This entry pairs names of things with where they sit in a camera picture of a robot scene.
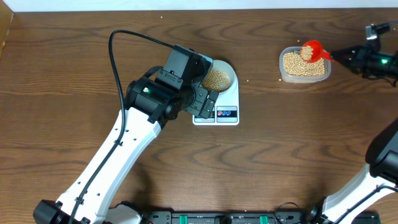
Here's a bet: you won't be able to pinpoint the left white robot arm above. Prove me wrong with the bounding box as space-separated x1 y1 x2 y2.
33 45 218 223

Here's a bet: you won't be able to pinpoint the grey round bowl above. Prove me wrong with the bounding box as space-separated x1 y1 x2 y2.
211 60 238 93

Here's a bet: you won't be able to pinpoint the white digital kitchen scale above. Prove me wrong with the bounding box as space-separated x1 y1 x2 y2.
192 63 240 126

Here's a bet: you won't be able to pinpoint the soybeans in bowl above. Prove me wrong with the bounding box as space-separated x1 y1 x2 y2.
202 70 232 93

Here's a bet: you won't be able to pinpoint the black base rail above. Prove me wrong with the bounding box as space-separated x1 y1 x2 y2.
107 202 381 224

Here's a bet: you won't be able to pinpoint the clear plastic container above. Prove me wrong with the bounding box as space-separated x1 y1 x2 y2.
279 47 331 84

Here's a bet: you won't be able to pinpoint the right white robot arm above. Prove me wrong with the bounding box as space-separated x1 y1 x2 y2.
311 45 397 223

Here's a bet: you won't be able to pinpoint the red plastic measuring scoop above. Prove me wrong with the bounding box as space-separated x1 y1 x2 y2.
300 40 333 63

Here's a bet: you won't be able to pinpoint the yellow soybeans in container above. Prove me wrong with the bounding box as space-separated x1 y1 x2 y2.
282 52 325 77

